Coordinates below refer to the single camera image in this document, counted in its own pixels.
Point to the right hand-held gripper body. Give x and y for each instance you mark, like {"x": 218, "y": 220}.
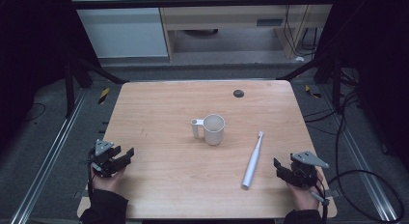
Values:
{"x": 304, "y": 169}

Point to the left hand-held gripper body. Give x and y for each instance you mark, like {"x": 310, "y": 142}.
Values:
{"x": 102, "y": 147}

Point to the white electric toothbrush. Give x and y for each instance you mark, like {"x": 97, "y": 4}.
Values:
{"x": 252, "y": 162}

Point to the person's right hand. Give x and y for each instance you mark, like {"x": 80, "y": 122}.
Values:
{"x": 304, "y": 196}

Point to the person's left hand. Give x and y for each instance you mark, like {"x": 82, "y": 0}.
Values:
{"x": 107, "y": 182}

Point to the yellow black tape strip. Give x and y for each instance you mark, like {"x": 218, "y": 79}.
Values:
{"x": 312, "y": 92}
{"x": 103, "y": 96}

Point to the black metal stand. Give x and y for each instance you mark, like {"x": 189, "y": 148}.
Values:
{"x": 336, "y": 85}
{"x": 70, "y": 89}

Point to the dark round table grommet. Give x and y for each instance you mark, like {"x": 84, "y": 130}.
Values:
{"x": 238, "y": 93}

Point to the small white floor object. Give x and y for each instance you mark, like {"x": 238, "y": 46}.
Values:
{"x": 299, "y": 59}

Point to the dark curtain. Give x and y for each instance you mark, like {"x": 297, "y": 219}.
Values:
{"x": 29, "y": 56}
{"x": 379, "y": 66}

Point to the white cabinet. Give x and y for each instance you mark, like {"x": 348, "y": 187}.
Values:
{"x": 122, "y": 31}

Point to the light wooden desk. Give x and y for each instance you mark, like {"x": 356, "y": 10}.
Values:
{"x": 225, "y": 16}

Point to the aluminium floor rail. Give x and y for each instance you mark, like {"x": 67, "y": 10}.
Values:
{"x": 363, "y": 162}
{"x": 48, "y": 159}

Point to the black horizontal frame bar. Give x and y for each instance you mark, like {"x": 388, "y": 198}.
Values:
{"x": 193, "y": 3}

